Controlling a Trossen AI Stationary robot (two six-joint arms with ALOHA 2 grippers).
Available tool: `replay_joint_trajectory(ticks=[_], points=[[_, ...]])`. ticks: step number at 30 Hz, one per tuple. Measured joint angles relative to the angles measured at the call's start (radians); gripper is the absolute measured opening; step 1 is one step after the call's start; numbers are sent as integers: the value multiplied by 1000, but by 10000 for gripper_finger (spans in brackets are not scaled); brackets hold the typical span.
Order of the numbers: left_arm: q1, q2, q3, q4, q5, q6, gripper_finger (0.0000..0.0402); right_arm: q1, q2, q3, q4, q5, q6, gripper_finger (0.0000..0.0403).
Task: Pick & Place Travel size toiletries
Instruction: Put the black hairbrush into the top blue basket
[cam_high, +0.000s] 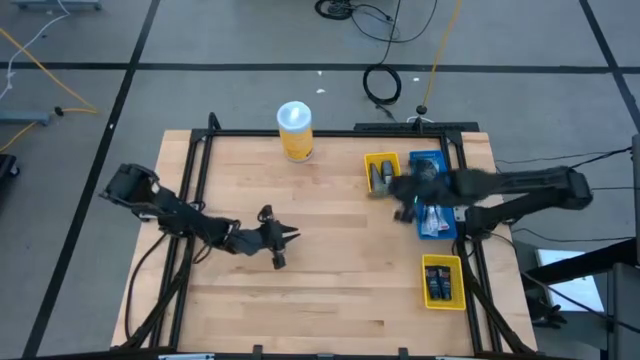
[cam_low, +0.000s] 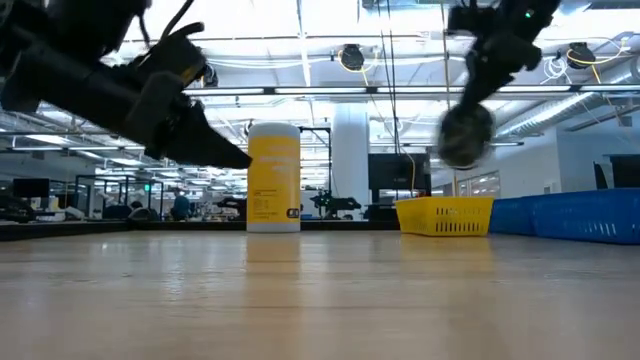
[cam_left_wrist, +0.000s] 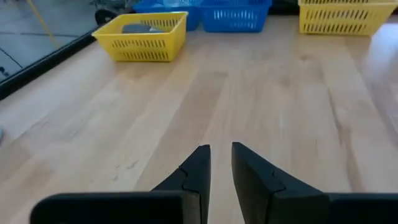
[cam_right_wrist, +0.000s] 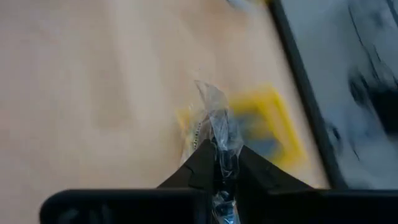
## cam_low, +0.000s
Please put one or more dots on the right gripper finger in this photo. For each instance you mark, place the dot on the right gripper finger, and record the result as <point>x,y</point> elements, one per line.
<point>471,95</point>
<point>487,92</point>

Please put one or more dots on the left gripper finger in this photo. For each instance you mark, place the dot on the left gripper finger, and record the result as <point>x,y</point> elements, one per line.
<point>205,130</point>
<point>200,157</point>

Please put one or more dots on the bagged dark round pad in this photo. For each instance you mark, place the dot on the bagged dark round pad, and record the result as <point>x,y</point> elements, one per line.
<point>465,137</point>

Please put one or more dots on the black background robot arm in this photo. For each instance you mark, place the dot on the black background robot arm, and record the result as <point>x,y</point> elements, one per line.
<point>335,204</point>

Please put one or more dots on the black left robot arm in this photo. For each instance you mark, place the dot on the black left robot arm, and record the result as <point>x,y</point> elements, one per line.
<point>30,75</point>

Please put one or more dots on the person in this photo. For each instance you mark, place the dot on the person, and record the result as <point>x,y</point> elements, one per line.
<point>180,205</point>

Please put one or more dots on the orange juice bottle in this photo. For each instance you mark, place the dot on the orange juice bottle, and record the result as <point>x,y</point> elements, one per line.
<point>274,180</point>

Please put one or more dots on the large black monitor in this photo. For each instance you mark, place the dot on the large black monitor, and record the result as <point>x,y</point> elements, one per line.
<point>400,172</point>

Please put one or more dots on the long ceiling light strip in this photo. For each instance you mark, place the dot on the long ceiling light strip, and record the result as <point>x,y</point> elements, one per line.
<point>320,91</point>

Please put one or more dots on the yellow plastic basket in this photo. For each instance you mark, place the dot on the yellow plastic basket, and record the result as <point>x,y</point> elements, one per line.
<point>440,217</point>

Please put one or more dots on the white round pillar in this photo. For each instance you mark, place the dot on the white round pillar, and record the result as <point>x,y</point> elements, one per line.
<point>350,150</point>

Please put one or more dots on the small black monitor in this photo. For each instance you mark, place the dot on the small black monitor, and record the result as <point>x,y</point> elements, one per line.
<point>31,188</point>

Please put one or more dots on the black background workstation frame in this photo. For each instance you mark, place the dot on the black background workstation frame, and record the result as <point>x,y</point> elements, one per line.
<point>76,197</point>

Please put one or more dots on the thin black stand frame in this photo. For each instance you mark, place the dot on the thin black stand frame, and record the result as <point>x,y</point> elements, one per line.
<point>329,170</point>

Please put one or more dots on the black metal table frame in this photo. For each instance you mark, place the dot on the black metal table frame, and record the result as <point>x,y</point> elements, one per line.
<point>75,230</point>

